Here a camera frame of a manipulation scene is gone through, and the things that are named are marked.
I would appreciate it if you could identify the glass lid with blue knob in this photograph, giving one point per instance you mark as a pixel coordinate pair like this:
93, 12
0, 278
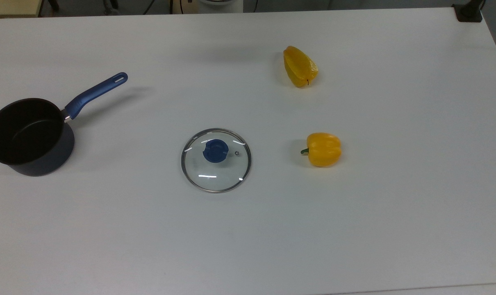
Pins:
215, 150

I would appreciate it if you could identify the round yellow bell pepper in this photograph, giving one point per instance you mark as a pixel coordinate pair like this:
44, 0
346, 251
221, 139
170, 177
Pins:
324, 149

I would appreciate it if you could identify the long yellow pepper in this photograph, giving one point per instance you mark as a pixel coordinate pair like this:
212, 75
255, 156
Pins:
299, 66

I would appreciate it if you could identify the dark blue saucepan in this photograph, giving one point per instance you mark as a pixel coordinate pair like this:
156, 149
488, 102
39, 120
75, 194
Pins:
30, 135

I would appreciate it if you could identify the light wooden board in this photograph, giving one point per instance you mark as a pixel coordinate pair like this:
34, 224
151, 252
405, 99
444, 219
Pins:
10, 7

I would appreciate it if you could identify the black clamp mount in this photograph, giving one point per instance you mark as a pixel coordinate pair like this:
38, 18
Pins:
468, 12

